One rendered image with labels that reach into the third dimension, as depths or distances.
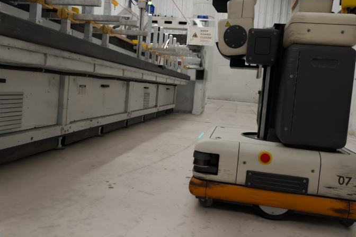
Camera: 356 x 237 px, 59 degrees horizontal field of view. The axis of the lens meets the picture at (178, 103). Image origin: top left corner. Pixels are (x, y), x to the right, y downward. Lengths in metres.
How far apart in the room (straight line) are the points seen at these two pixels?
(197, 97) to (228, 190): 4.63
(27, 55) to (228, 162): 0.97
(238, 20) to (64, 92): 1.24
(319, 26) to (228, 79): 10.87
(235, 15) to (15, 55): 0.95
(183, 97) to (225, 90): 6.22
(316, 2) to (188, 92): 4.67
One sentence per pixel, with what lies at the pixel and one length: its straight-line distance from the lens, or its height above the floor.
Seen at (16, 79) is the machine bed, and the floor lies 0.45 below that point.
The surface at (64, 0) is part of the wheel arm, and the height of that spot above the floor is 0.81.
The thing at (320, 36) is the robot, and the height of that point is 0.72.
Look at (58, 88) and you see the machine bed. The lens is 2.18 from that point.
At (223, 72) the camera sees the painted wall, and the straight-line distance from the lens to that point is 12.16.
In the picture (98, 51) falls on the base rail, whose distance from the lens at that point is 2.03.
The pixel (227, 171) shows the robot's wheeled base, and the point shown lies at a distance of 1.28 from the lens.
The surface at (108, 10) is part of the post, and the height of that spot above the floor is 0.94.
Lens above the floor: 0.48
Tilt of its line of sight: 3 degrees down
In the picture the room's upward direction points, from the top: 5 degrees clockwise
